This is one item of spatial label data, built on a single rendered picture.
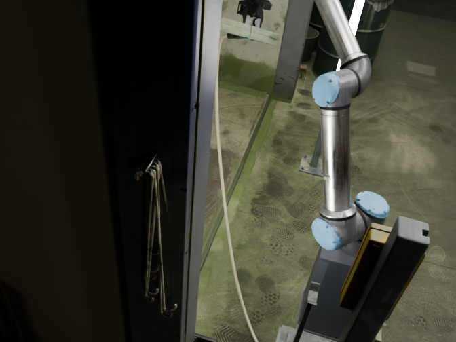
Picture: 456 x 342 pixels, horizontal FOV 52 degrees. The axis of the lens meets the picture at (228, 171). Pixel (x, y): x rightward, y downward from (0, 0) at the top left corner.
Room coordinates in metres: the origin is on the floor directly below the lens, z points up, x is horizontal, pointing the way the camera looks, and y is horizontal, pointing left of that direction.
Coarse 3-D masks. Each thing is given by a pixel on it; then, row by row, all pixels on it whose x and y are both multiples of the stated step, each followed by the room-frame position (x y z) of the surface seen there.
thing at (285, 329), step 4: (284, 328) 0.88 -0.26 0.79; (288, 328) 0.88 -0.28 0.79; (292, 328) 0.88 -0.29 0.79; (284, 332) 0.86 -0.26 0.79; (296, 332) 0.87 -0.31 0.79; (304, 332) 0.87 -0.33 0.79; (280, 336) 0.85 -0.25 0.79; (284, 336) 0.85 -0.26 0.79; (308, 336) 0.86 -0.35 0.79; (312, 336) 0.86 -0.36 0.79; (316, 336) 0.87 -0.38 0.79; (280, 340) 0.83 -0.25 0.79; (284, 340) 0.84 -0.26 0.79; (320, 340) 0.85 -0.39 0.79; (324, 340) 0.85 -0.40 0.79; (328, 340) 0.86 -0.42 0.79
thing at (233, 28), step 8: (224, 24) 1.72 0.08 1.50; (232, 24) 1.74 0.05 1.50; (240, 24) 1.76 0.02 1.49; (232, 32) 1.73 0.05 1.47; (240, 32) 1.75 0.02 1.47; (248, 32) 1.77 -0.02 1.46; (256, 32) 1.79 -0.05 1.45; (264, 32) 1.81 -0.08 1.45; (272, 32) 1.84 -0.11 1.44; (256, 40) 1.80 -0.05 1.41; (264, 40) 1.80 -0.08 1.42; (272, 40) 1.82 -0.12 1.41
